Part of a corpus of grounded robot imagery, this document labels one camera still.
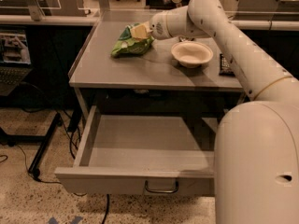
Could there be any laptop computer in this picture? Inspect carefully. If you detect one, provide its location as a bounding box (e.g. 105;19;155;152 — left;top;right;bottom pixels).
0;27;33;96

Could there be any black cable under drawer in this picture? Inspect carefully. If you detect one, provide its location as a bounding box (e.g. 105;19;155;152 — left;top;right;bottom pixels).
101;193;111;224

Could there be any white paper bowl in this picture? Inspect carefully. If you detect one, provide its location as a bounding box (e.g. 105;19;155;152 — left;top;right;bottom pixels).
171;41;213;68

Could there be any dark snack bar packet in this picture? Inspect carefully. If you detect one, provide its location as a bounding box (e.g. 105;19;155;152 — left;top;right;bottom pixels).
219;53;235;77

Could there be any black desk stand leg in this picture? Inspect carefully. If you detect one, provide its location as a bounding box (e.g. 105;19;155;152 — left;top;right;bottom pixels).
0;113;62;182

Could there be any green rice chip bag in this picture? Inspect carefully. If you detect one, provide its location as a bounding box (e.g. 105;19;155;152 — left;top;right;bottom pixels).
111;23;154;58

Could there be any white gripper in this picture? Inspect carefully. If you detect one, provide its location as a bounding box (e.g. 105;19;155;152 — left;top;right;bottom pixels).
130;11;170;40

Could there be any black floor cable left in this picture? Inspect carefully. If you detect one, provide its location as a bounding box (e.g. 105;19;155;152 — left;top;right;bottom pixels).
0;109;88;198

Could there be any black drawer handle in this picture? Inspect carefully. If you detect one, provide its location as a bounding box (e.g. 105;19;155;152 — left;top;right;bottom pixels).
144;180;179;194

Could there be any open grey top drawer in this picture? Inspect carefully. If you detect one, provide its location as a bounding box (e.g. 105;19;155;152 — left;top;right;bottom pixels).
55;105;217;196

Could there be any grey metal cabinet table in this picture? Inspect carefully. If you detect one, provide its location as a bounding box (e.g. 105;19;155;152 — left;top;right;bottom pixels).
69;10;243;114

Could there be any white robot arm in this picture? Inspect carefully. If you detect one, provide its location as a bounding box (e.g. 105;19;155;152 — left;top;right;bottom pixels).
131;0;299;224

